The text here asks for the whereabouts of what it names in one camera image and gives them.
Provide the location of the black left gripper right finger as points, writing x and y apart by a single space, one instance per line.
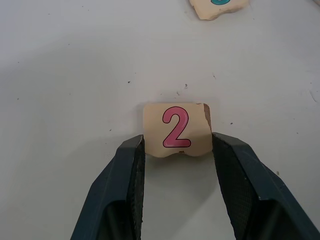
260 190

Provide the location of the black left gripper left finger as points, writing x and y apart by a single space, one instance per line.
115 190

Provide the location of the wooden tile pink number 2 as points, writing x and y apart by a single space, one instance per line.
176 130

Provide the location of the wooden tile teal number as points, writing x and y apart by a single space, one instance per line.
215 8

